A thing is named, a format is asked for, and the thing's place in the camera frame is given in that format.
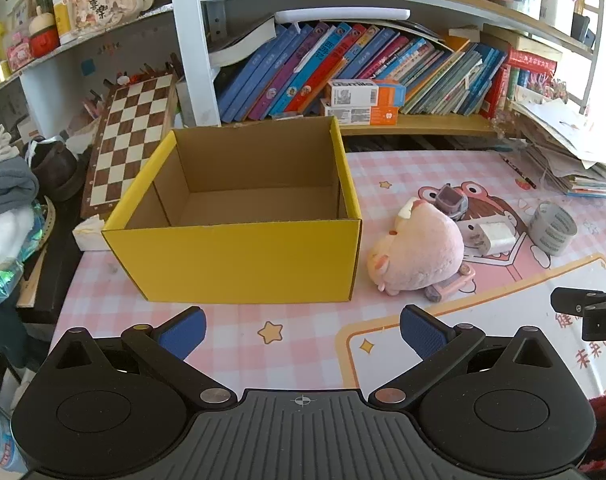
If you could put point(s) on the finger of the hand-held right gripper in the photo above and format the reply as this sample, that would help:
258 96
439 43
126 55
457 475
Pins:
570 300

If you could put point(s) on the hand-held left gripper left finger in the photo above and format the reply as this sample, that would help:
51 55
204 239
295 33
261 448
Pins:
183 332

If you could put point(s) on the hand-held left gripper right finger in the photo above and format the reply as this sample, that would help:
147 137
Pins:
420 332

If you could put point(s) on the pink plastic toy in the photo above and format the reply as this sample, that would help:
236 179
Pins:
455 282

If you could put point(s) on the grey tape roll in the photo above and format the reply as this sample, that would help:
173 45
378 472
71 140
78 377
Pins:
553 235

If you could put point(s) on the pink plush toy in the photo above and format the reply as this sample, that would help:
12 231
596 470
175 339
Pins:
418 250

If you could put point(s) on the yellow cardboard box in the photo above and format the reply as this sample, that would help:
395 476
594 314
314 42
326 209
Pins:
233 260

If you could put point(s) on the white charger plug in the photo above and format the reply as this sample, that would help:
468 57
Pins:
498 237

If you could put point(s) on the grey purple toy truck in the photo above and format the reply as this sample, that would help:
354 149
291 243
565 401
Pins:
450 200

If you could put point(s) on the pink cartoon desk mat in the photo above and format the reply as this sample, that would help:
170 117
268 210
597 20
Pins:
293 340

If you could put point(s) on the white tissue pack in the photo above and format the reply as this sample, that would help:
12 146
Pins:
88 237

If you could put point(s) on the stack of papers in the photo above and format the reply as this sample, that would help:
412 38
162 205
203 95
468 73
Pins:
563 145

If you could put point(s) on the dark pencil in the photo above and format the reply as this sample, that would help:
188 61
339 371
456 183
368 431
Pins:
520 172

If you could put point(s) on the wooden slat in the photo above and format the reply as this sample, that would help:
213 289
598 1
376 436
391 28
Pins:
33 280

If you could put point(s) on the iridescent plastic bag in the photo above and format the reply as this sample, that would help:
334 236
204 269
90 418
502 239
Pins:
13 270

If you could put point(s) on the pink beaded ornament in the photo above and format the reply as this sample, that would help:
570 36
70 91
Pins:
505 122

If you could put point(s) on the wooden chessboard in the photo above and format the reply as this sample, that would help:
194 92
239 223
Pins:
128 145

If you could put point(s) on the plastic water bottle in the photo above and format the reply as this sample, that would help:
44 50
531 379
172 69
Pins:
3 445

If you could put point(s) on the thick red book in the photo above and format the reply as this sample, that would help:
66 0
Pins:
530 62

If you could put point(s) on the folded grey clothes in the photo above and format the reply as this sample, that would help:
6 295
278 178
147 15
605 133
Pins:
8 185

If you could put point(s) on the black small box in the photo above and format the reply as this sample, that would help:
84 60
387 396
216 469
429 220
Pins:
583 27

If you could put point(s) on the white orange blue carton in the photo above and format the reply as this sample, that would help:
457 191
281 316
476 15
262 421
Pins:
353 92

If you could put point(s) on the white storage box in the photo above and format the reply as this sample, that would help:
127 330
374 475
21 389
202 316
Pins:
558 10

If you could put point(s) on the white bookshelf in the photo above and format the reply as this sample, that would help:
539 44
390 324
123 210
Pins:
193 60

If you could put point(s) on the row of books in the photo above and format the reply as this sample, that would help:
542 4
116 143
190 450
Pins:
293 65

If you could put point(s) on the thick white paperback book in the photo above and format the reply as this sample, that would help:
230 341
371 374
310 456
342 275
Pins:
238 45

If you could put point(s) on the pink small box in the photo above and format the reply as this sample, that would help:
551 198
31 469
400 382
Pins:
20 52

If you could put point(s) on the red apple figurine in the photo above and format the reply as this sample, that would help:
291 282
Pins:
43 40

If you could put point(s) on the white light bar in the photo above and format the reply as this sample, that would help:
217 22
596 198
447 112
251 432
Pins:
343 15

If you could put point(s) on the white yellow bottle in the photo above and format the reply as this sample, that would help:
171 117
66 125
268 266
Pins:
62 20

